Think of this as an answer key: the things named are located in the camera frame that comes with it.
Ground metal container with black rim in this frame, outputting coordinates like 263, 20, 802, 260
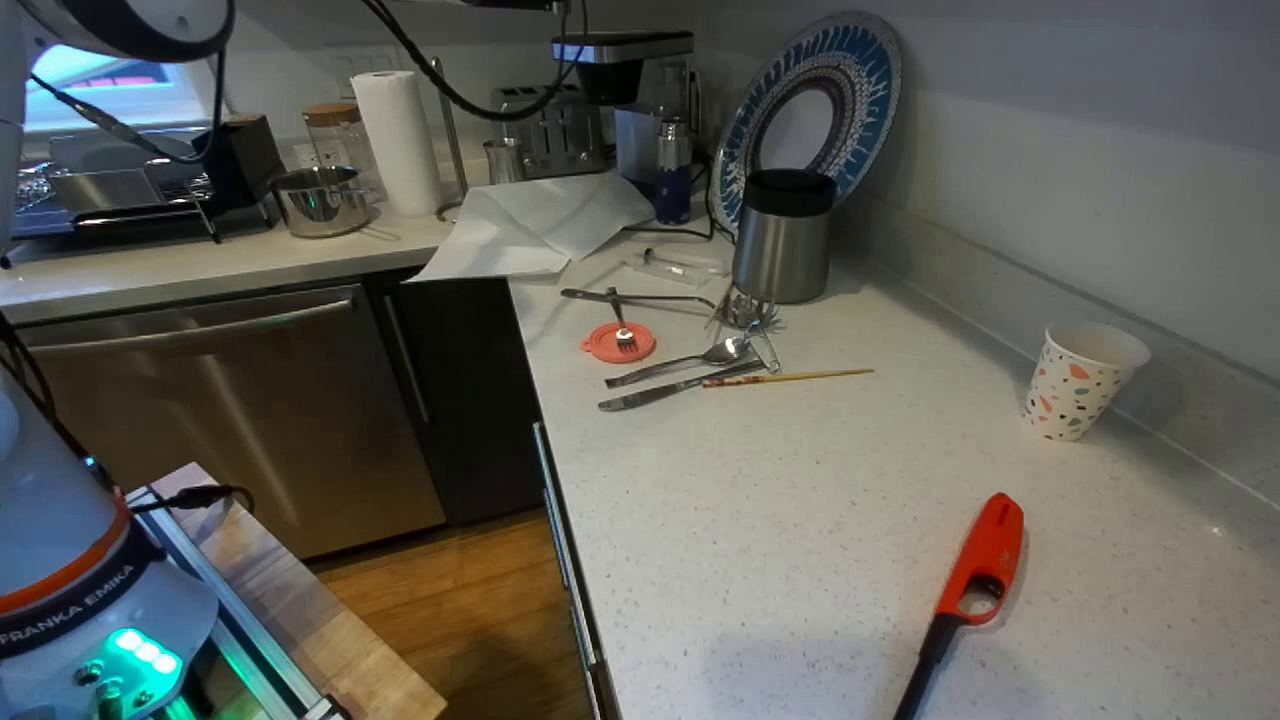
729, 168, 839, 306

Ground small red lid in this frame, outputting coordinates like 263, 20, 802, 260
575, 316, 666, 366

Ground metal table knife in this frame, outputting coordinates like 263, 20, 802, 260
594, 357, 778, 415

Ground metal spoon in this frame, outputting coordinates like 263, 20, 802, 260
601, 332, 759, 390

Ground metal tongs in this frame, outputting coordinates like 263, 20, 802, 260
556, 280, 779, 334

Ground blue soap bottle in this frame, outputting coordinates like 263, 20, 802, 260
649, 114, 702, 226

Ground wooden chopstick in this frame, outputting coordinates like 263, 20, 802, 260
695, 363, 880, 395

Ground white dish towel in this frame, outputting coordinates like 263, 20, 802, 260
409, 168, 661, 286

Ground dark base cabinet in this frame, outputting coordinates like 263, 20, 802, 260
366, 265, 625, 720

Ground silver toaster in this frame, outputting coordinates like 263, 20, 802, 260
494, 82, 621, 182

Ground small metal cup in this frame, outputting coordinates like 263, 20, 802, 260
479, 133, 523, 186

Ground metal paper towel stand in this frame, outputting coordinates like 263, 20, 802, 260
427, 56, 503, 226

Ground silver black coffee maker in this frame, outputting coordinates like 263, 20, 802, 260
548, 27, 702, 182

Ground white paper towel roll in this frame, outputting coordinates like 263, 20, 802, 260
350, 68, 450, 219

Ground stainless steel pot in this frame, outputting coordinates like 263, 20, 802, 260
270, 164, 381, 244

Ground blue white decorative plate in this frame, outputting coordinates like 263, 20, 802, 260
709, 13, 909, 244

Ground glass jar with wooden lid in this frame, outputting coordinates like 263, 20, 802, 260
302, 100, 371, 179

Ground red black stick lighter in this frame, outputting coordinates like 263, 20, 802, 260
890, 488, 1033, 720

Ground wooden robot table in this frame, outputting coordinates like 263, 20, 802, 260
124, 461, 454, 720

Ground stainless dishwasher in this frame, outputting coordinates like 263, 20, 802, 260
11, 277, 454, 562

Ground speckled paper cup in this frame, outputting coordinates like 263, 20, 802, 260
1020, 319, 1155, 447

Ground black utensil holder box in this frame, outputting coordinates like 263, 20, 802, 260
197, 114, 289, 205

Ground black dish rack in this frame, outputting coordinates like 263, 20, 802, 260
11, 126, 282, 253

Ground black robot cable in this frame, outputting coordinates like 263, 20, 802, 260
356, 0, 594, 126

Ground thin black base cable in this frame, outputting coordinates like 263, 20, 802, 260
124, 481, 261, 523

